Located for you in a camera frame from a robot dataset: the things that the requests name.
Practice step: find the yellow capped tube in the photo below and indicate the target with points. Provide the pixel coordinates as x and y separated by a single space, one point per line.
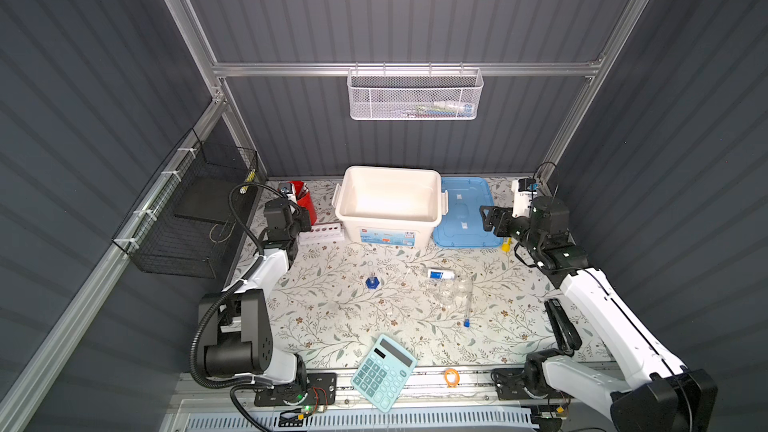
507 245

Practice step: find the white blue labelled bottle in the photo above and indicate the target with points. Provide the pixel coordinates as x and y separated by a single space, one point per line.
441 274

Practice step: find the black wire wall basket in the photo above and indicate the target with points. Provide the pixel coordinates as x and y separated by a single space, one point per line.
183 226

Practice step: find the blue plastic bin lid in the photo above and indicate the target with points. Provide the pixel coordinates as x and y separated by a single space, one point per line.
462 226

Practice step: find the teal desk calculator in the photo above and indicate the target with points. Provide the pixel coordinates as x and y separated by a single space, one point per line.
382 375

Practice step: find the small blue-based flask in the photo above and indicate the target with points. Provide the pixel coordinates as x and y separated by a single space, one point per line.
372 282

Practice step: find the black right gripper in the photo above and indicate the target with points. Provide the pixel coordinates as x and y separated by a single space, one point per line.
504 215

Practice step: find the beige plastic storage bin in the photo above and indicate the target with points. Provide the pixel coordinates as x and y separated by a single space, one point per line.
390 206

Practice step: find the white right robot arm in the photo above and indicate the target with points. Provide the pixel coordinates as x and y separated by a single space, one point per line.
657 392

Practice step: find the red ribbed plastic cup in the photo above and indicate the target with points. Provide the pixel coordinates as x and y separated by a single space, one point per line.
304 198

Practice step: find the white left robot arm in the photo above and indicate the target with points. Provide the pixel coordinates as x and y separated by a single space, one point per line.
233 345

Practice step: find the white test tube rack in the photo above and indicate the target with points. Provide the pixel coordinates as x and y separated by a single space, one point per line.
322 233

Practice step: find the black stapler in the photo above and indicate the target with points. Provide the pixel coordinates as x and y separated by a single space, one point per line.
566 335

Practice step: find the white wire mesh basket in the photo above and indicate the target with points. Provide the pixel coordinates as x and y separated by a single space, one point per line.
420 94

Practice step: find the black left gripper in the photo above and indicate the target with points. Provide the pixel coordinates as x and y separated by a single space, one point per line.
301 218

